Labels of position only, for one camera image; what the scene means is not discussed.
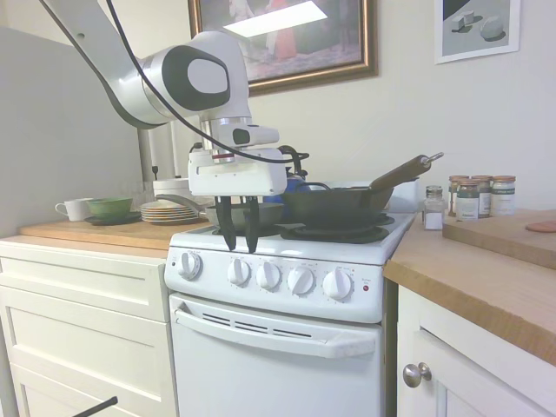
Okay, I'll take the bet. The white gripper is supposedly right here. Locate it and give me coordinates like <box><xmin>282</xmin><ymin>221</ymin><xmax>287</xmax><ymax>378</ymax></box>
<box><xmin>187</xmin><ymin>147</ymin><xmax>288</xmax><ymax>254</ymax></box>

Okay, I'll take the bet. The white burner knob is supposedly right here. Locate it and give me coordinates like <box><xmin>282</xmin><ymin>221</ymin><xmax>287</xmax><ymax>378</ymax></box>
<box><xmin>321</xmin><ymin>268</ymin><xmax>354</xmax><ymax>301</ymax></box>
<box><xmin>227</xmin><ymin>258</ymin><xmax>253</xmax><ymax>287</ymax></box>
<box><xmin>255</xmin><ymin>260</ymin><xmax>282</xmax><ymax>291</ymax></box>
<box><xmin>287</xmin><ymin>265</ymin><xmax>316</xmax><ymax>296</ymax></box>

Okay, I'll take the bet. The white electric stove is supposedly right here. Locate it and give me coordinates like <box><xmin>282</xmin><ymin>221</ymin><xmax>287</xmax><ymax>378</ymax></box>
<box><xmin>163</xmin><ymin>210</ymin><xmax>418</xmax><ymax>417</ymax></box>

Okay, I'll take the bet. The grey-green small frying pan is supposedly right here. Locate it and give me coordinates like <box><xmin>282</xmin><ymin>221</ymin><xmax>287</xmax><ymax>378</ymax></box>
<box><xmin>156</xmin><ymin>194</ymin><xmax>286</xmax><ymax>229</ymax></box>

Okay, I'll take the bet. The white oven temperature knob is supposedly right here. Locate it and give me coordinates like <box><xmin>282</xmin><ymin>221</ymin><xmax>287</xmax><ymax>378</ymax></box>
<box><xmin>177</xmin><ymin>250</ymin><xmax>204</xmax><ymax>280</ymax></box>

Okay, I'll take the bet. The stack of beige plates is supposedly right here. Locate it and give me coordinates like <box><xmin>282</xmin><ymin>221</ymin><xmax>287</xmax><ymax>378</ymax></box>
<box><xmin>139</xmin><ymin>200</ymin><xmax>205</xmax><ymax>225</ymax></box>

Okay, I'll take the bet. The white canister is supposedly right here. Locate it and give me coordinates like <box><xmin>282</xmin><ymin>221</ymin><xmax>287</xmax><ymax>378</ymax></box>
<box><xmin>152</xmin><ymin>176</ymin><xmax>192</xmax><ymax>203</ymax></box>

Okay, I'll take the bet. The dark saucer plate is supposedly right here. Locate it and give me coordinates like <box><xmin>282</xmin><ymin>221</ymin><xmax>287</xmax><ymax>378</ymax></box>
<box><xmin>83</xmin><ymin>211</ymin><xmax>142</xmax><ymax>226</ymax></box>

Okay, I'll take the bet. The clear cut glass dish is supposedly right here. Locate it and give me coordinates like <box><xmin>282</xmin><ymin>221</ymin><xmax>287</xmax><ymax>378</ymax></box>
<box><xmin>119</xmin><ymin>181</ymin><xmax>156</xmax><ymax>204</ymax></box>

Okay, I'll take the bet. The thin wooden board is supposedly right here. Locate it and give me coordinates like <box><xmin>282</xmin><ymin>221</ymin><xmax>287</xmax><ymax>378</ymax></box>
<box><xmin>19</xmin><ymin>216</ymin><xmax>214</xmax><ymax>252</ymax></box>

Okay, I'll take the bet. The green ceramic bowl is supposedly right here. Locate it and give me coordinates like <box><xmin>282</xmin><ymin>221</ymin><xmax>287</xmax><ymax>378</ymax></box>
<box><xmin>85</xmin><ymin>196</ymin><xmax>135</xmax><ymax>220</ymax></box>

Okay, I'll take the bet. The white ceramic cup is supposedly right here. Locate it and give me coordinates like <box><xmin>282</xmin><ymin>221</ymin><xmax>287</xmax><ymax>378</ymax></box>
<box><xmin>55</xmin><ymin>198</ymin><xmax>95</xmax><ymax>222</ymax></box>

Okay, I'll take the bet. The gold framed painting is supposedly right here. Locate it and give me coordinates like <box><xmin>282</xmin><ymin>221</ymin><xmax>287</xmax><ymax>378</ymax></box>
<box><xmin>188</xmin><ymin>0</ymin><xmax>379</xmax><ymax>97</ymax></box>

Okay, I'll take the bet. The white drawer cabinet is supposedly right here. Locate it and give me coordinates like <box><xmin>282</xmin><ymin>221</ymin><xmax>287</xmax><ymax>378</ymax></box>
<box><xmin>0</xmin><ymin>241</ymin><xmax>179</xmax><ymax>417</ymax></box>

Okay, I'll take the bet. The glass salt shaker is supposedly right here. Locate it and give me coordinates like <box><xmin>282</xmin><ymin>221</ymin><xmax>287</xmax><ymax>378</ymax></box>
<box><xmin>423</xmin><ymin>185</ymin><xmax>445</xmax><ymax>230</ymax></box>

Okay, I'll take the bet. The large grey panel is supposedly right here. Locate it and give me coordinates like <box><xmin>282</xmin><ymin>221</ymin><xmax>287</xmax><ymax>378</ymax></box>
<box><xmin>0</xmin><ymin>25</ymin><xmax>144</xmax><ymax>242</ymax></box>

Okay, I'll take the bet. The spice jar copper lid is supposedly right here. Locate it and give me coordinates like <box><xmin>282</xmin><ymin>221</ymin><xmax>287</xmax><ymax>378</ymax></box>
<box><xmin>448</xmin><ymin>175</ymin><xmax>470</xmax><ymax>217</ymax></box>
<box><xmin>471</xmin><ymin>175</ymin><xmax>493</xmax><ymax>218</ymax></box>

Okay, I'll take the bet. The spice jar green label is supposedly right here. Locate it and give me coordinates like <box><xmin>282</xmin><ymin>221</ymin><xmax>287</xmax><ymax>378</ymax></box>
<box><xmin>455</xmin><ymin>179</ymin><xmax>480</xmax><ymax>222</ymax></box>

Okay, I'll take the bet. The round metal cabinet knob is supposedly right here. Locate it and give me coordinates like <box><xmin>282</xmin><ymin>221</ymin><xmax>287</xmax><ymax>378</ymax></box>
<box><xmin>402</xmin><ymin>361</ymin><xmax>434</xmax><ymax>389</ymax></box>

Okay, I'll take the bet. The spice jar white label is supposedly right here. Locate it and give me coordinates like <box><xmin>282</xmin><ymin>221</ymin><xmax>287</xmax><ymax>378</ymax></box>
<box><xmin>490</xmin><ymin>175</ymin><xmax>517</xmax><ymax>216</ymax></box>

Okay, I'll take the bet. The thick wooden cutting board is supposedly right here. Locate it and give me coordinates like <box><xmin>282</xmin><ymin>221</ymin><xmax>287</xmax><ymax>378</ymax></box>
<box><xmin>441</xmin><ymin>212</ymin><xmax>556</xmax><ymax>270</ymax></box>

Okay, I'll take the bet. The white door cabinet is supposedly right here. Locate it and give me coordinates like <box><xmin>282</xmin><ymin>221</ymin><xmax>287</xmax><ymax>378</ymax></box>
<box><xmin>395</xmin><ymin>284</ymin><xmax>556</xmax><ymax>417</ymax></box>

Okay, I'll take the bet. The white bordered grey print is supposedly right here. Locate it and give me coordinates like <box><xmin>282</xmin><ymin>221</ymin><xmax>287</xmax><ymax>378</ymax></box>
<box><xmin>434</xmin><ymin>0</ymin><xmax>521</xmax><ymax>65</ymax></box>

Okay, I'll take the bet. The blue kettle black handle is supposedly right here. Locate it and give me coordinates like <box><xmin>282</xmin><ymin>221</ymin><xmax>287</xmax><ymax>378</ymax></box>
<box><xmin>262</xmin><ymin>169</ymin><xmax>334</xmax><ymax>205</ymax></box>

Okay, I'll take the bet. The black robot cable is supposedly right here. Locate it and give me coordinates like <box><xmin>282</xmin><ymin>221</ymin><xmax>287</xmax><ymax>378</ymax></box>
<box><xmin>106</xmin><ymin>0</ymin><xmax>310</xmax><ymax>183</ymax></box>

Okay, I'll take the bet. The black skillet wooden handle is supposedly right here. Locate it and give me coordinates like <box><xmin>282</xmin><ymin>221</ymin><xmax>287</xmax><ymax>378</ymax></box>
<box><xmin>281</xmin><ymin>151</ymin><xmax>445</xmax><ymax>227</ymax></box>

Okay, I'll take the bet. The white oven door handle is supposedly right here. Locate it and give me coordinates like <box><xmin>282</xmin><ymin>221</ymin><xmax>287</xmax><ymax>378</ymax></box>
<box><xmin>173</xmin><ymin>302</ymin><xmax>377</xmax><ymax>361</ymax></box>

